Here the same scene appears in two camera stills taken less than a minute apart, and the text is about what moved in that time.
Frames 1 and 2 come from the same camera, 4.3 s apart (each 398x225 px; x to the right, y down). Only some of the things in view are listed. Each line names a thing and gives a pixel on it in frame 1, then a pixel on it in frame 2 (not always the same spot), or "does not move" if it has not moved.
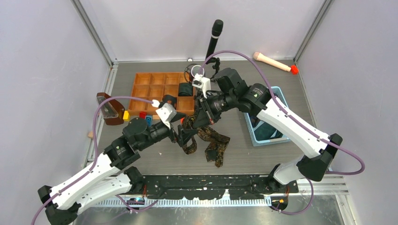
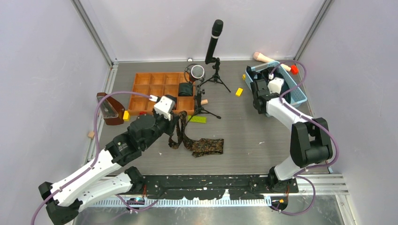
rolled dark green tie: [185, 89] does not move
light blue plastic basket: [263, 132] → [297, 97]
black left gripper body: [174, 137] → [163, 125]
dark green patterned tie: [265, 131] → [265, 72]
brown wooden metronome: [112, 111] does not move
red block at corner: [294, 70] does not move
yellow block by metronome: [126, 116] does not move
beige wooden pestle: [264, 59] does not move
